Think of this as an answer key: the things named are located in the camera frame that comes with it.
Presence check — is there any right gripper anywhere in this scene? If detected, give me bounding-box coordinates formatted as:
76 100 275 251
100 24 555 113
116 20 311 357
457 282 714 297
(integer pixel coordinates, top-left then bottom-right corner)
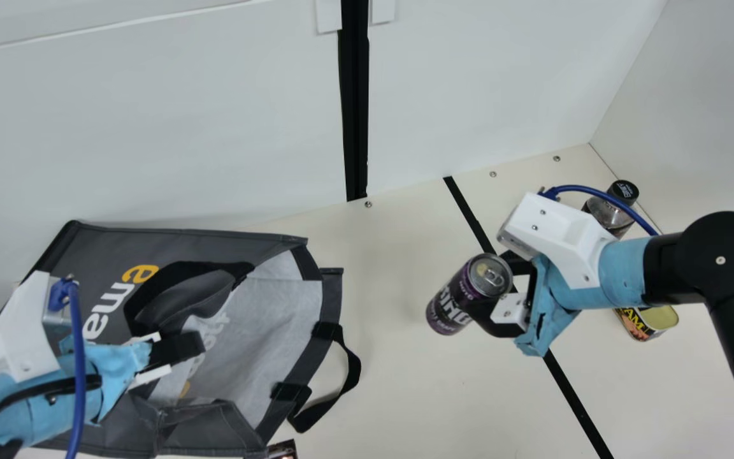
468 239 652 358

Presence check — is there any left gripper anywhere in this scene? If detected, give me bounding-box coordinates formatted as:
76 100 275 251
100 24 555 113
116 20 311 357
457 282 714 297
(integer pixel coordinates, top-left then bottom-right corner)
0 330 206 456

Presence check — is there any purple and black can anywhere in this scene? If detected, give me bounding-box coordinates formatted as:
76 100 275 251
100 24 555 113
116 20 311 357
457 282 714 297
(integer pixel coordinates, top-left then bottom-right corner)
426 253 514 337

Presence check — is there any dark grey bag with straps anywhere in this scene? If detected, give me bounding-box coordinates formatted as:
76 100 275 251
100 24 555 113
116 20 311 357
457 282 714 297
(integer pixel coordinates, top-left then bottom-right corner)
0 220 363 459

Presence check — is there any dark coffee bottle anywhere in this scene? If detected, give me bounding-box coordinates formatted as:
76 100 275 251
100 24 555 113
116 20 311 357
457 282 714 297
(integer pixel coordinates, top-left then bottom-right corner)
580 180 640 240

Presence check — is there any rectangular gold tin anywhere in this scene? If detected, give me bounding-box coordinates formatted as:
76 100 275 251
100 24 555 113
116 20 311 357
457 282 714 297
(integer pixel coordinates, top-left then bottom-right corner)
614 305 680 342

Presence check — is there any black strip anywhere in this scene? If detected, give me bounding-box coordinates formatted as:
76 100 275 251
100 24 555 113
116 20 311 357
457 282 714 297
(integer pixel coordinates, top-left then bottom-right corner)
442 176 616 459

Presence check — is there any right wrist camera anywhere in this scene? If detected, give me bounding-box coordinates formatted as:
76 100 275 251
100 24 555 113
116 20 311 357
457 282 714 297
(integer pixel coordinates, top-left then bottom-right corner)
496 193 617 289

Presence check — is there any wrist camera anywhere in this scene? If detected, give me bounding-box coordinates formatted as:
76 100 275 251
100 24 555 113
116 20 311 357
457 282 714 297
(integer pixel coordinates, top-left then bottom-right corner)
0 271 69 383
496 193 617 289

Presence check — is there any blue cable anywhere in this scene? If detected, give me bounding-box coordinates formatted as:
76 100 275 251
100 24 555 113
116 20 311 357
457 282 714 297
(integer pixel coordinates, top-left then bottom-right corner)
538 184 661 238
48 277 87 459

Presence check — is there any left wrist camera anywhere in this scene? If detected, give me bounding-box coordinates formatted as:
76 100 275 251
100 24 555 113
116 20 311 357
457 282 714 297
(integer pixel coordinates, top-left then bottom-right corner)
0 271 69 383

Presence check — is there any black post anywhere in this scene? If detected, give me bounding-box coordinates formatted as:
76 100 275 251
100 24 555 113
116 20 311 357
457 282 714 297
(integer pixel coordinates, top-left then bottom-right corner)
338 0 370 202

